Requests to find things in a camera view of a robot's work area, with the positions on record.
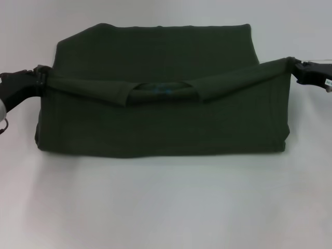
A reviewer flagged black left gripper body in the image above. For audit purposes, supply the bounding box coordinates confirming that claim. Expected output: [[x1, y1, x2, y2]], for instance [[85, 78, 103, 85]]
[[0, 69, 43, 114]]

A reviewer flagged left gripper cable with plug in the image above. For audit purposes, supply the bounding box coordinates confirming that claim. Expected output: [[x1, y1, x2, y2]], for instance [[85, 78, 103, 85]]
[[0, 118, 10, 136]]

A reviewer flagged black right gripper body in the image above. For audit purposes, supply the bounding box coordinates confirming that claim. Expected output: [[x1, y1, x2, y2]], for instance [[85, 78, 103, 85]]
[[294, 62, 332, 93]]

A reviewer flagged dark green FREE t-shirt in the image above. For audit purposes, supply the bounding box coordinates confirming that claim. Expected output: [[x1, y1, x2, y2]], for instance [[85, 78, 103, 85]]
[[34, 22, 293, 159]]

